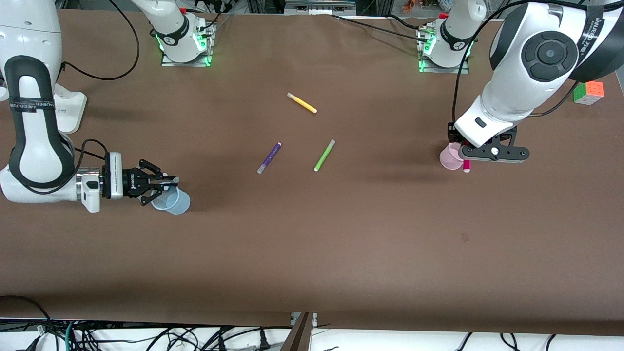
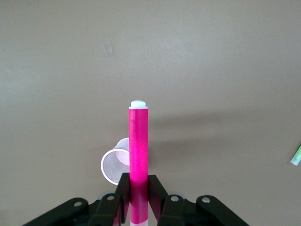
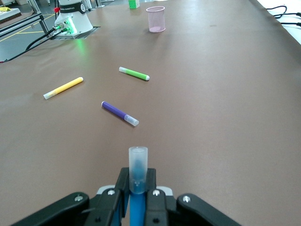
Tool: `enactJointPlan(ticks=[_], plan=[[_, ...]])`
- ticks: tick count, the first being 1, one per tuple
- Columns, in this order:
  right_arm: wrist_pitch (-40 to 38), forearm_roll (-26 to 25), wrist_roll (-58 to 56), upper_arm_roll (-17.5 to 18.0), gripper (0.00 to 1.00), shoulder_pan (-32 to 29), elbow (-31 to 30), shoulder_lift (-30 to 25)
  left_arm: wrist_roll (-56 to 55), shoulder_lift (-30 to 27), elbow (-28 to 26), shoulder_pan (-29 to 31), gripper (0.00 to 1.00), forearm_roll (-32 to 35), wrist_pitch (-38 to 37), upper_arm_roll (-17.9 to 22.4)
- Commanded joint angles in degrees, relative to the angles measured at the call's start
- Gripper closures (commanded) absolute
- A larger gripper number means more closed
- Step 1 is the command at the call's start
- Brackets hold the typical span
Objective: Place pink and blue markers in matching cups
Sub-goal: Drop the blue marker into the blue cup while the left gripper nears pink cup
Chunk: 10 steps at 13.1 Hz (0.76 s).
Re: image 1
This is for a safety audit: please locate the translucent pink cup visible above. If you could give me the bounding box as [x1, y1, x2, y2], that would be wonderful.
[439, 141, 467, 171]

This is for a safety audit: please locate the translucent blue cup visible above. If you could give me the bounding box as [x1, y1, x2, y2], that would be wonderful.
[150, 183, 191, 215]

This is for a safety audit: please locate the purple marker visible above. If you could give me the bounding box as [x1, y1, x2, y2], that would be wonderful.
[256, 142, 282, 175]

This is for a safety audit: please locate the green marker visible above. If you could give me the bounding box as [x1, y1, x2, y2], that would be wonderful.
[313, 139, 336, 172]

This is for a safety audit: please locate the colourful puzzle cube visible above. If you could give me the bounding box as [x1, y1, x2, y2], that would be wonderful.
[573, 81, 605, 106]

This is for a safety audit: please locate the yellow marker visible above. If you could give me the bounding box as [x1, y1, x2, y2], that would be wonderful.
[287, 92, 318, 114]

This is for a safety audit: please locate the grey metal device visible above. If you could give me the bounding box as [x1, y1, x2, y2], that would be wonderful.
[285, 0, 357, 15]

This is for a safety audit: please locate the wooden table leg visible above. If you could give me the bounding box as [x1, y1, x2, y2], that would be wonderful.
[280, 312, 314, 351]

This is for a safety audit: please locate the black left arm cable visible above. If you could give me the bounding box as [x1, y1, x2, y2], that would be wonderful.
[452, 0, 593, 123]

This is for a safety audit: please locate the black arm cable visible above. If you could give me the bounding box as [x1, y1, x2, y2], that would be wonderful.
[61, 0, 140, 169]
[452, 0, 593, 123]

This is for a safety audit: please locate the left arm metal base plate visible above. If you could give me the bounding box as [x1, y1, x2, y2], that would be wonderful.
[417, 24, 470, 75]

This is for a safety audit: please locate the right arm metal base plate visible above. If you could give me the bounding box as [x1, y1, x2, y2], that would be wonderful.
[160, 19, 214, 68]

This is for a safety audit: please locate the short black table cable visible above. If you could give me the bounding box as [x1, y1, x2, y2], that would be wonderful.
[388, 14, 426, 31]

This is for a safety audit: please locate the long black table cable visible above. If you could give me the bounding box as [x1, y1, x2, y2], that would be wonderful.
[331, 14, 422, 39]

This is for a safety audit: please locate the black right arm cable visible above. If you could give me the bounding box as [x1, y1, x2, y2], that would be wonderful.
[61, 0, 140, 169]

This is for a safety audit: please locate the black cable tangle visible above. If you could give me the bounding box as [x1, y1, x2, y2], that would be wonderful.
[73, 324, 293, 351]

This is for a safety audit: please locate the thick black looped cable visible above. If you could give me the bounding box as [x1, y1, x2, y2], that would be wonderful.
[0, 295, 55, 334]

